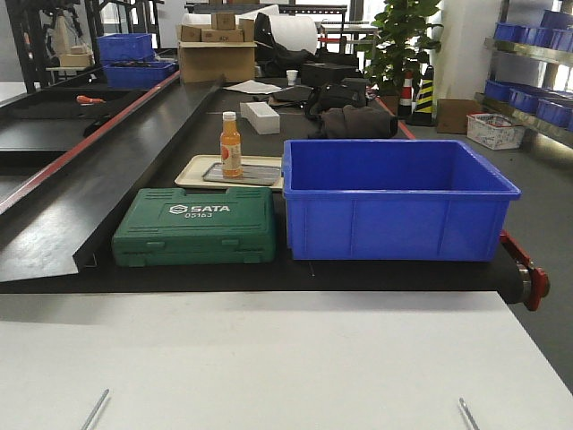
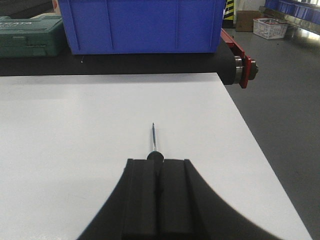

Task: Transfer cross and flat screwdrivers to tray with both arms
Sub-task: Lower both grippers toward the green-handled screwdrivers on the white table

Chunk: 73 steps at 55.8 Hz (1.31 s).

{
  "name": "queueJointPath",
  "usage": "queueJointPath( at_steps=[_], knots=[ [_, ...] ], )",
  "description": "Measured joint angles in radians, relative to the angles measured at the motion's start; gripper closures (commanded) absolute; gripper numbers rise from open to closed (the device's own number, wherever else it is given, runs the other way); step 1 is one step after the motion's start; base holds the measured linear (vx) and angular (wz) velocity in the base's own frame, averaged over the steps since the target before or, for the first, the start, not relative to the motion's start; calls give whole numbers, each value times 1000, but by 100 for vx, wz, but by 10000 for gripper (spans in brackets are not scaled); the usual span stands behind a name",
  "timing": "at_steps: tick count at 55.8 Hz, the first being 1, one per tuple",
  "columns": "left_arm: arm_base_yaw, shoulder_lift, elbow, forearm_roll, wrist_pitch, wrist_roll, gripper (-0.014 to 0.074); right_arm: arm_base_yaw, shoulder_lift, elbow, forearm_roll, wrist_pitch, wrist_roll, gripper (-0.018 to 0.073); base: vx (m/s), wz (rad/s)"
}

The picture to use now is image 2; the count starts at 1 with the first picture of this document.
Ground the white plastic basket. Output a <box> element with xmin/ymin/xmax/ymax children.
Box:
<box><xmin>253</xmin><ymin>17</ymin><xmax>288</xmax><ymax>40</ymax></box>

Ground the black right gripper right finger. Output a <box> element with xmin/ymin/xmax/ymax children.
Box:
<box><xmin>158</xmin><ymin>159</ymin><xmax>278</xmax><ymax>240</ymax></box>

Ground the green SATA tool case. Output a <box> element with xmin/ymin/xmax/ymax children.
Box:
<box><xmin>0</xmin><ymin>15</ymin><xmax>68</xmax><ymax>58</ymax></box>

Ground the large blue plastic bin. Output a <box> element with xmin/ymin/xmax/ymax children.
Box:
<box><xmin>58</xmin><ymin>0</ymin><xmax>226</xmax><ymax>55</ymax></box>

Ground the steel shelf rack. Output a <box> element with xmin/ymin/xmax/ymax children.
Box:
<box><xmin>259</xmin><ymin>0</ymin><xmax>320</xmax><ymax>35</ymax></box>

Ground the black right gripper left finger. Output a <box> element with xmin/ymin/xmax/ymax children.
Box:
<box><xmin>81</xmin><ymin>159</ymin><xmax>157</xmax><ymax>240</ymax></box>

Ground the red conveyor end bracket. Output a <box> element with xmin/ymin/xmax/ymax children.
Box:
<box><xmin>220</xmin><ymin>28</ymin><xmax>259</xmax><ymax>89</ymax></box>

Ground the green black screwdriver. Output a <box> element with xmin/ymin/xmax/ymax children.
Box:
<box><xmin>147</xmin><ymin>122</ymin><xmax>164</xmax><ymax>165</ymax></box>

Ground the brown cardboard box on floor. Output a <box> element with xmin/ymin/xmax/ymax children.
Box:
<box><xmin>235</xmin><ymin>10</ymin><xmax>263</xmax><ymax>32</ymax></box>

